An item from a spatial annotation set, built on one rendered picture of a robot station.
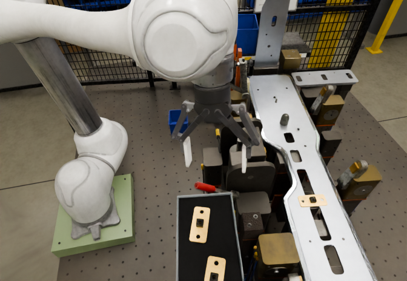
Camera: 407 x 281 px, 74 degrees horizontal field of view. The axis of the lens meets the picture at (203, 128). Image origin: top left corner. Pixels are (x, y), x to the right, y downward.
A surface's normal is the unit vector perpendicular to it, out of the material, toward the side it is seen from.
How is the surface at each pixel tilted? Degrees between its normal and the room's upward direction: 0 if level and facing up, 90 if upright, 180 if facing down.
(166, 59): 72
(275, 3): 90
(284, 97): 0
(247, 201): 0
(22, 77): 90
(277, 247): 0
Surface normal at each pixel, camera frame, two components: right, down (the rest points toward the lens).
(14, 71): 0.20, 0.71
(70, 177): 0.00, -0.63
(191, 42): -0.09, 0.50
